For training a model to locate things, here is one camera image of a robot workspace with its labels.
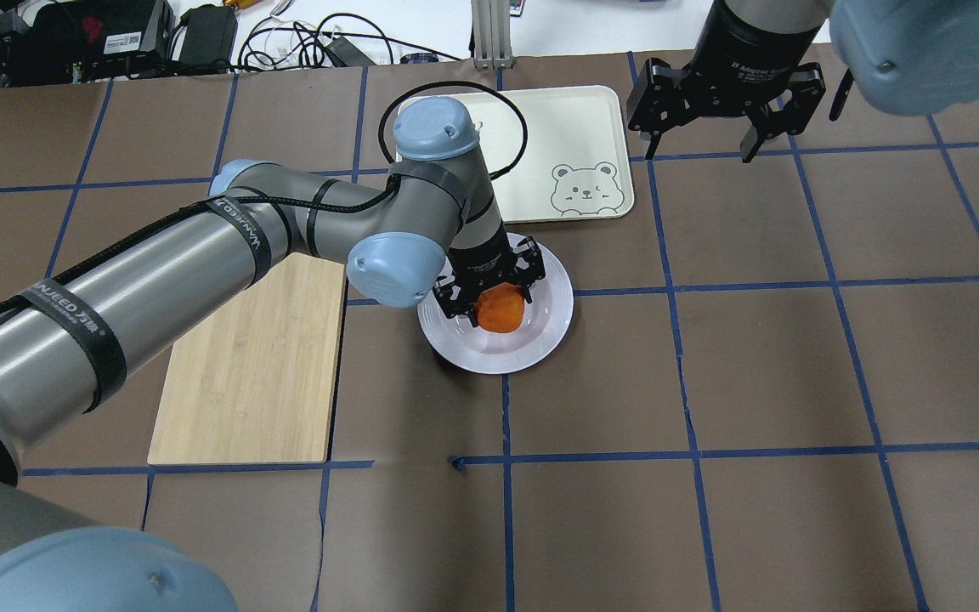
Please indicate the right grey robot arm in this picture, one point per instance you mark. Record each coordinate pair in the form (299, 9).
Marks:
(907, 58)

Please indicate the black electronics box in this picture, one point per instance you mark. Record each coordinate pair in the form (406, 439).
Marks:
(56, 42)

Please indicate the aluminium frame post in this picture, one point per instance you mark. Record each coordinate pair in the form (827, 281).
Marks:
(491, 36)

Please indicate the cream bear tray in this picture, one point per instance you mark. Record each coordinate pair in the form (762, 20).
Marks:
(566, 145)

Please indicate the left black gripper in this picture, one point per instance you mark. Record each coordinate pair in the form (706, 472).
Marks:
(484, 257)

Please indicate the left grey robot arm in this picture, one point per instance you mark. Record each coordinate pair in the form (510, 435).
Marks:
(68, 343)

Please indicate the white round plate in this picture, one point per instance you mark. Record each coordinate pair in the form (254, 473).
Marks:
(544, 325)

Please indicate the orange fruit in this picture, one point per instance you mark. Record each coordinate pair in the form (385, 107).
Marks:
(501, 309)

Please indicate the black power adapter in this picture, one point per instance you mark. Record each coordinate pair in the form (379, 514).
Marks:
(207, 41)

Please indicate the bamboo cutting board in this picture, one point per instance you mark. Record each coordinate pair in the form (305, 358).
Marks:
(254, 382)

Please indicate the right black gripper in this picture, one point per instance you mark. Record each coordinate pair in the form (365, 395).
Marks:
(740, 58)

